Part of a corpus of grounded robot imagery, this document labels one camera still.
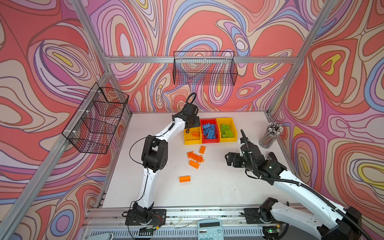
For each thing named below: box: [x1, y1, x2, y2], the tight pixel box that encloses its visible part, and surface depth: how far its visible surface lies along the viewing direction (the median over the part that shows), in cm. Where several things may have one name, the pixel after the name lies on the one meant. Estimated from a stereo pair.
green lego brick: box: [221, 124, 234, 138], surface depth 109 cm
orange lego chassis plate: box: [187, 151, 205, 163], surface depth 95 cm
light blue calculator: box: [197, 219, 224, 240], surface depth 69 cm
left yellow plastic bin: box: [184, 126, 202, 145], surface depth 101 cm
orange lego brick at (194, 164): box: [189, 160, 200, 169], surface depth 93 cm
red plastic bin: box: [200, 118, 220, 144], surface depth 101 cm
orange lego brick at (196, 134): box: [192, 131, 200, 138], surface depth 106 cm
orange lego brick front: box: [179, 175, 191, 183], surface depth 86 cm
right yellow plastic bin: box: [216, 117, 238, 143], surface depth 109 cm
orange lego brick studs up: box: [199, 145, 206, 155], surface depth 98 cm
